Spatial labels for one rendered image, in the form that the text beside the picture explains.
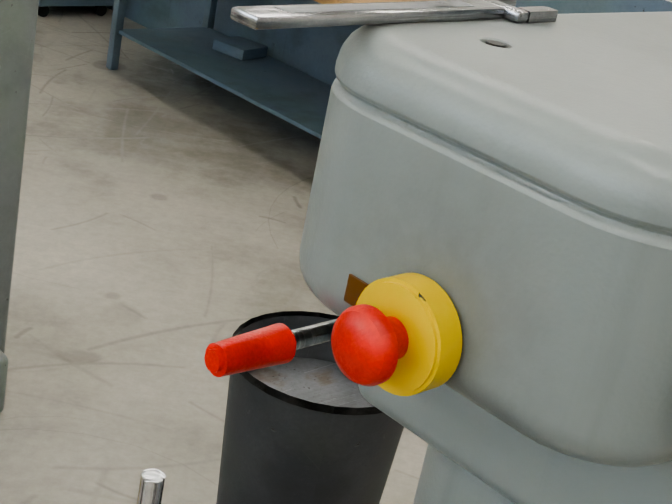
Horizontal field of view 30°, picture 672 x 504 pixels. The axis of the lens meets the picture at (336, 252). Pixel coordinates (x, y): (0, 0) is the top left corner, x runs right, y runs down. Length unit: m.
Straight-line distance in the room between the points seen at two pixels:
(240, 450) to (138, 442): 0.78
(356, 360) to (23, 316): 3.81
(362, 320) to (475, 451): 0.19
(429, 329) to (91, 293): 4.01
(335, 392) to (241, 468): 0.31
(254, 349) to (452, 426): 0.14
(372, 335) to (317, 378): 2.62
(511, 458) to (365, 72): 0.25
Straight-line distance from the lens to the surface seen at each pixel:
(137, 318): 4.46
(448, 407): 0.77
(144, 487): 1.27
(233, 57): 7.05
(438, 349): 0.61
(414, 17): 0.70
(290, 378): 3.19
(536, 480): 0.74
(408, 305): 0.61
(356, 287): 0.66
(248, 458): 3.02
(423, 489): 0.86
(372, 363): 0.60
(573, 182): 0.57
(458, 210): 0.61
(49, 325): 4.35
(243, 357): 0.70
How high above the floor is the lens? 2.03
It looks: 23 degrees down
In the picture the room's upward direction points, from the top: 12 degrees clockwise
